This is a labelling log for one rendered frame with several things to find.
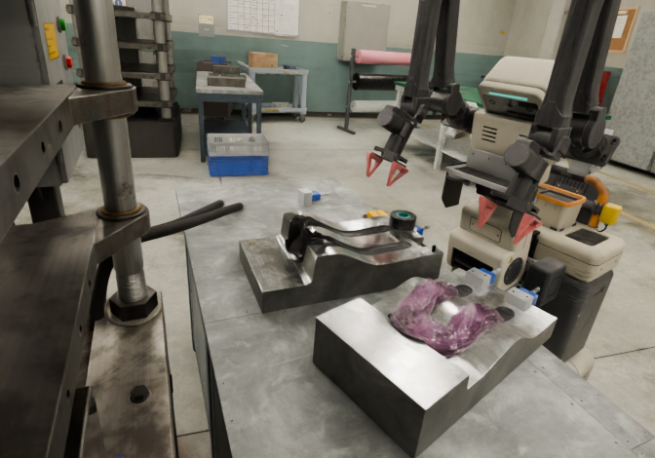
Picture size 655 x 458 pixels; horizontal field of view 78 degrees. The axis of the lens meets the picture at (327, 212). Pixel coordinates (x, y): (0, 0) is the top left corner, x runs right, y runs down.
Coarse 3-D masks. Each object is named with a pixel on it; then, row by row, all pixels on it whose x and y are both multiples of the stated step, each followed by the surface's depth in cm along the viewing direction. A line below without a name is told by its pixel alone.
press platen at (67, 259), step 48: (48, 240) 71; (96, 240) 73; (0, 288) 58; (48, 288) 58; (0, 336) 49; (48, 336) 50; (0, 384) 43; (48, 384) 43; (0, 432) 38; (48, 432) 38
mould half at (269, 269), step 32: (288, 224) 112; (352, 224) 124; (384, 224) 124; (256, 256) 106; (288, 256) 108; (320, 256) 95; (352, 256) 99; (384, 256) 107; (416, 256) 107; (256, 288) 98; (288, 288) 95; (320, 288) 98; (352, 288) 102; (384, 288) 107
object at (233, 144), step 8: (208, 136) 420; (216, 136) 438; (224, 136) 440; (232, 136) 443; (240, 136) 446; (248, 136) 448; (256, 136) 451; (264, 136) 439; (208, 144) 434; (216, 144) 403; (224, 144) 406; (232, 144) 408; (240, 144) 410; (248, 144) 413; (256, 144) 415; (264, 144) 418; (216, 152) 407; (224, 152) 410; (232, 152) 412; (240, 152) 415; (248, 152) 417; (256, 152) 420; (264, 152) 421
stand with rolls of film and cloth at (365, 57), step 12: (360, 60) 624; (372, 60) 632; (384, 60) 642; (396, 60) 651; (408, 60) 662; (348, 84) 639; (360, 84) 633; (372, 84) 644; (384, 84) 654; (348, 96) 644; (348, 108) 652; (360, 108) 655; (372, 108) 666; (348, 120) 660; (348, 132) 656
